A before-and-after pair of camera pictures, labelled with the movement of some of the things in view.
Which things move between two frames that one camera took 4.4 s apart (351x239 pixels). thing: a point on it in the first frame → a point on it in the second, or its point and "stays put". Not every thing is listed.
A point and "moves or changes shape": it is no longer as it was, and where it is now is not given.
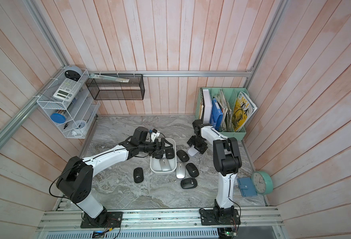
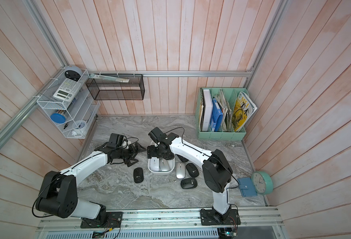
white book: [208, 106] stays put
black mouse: [182, 156] stays put
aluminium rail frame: [255, 223] stays put
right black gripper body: [199, 144] → [156, 152]
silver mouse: [165, 166] stays put
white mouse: [192, 151] moves or changes shape
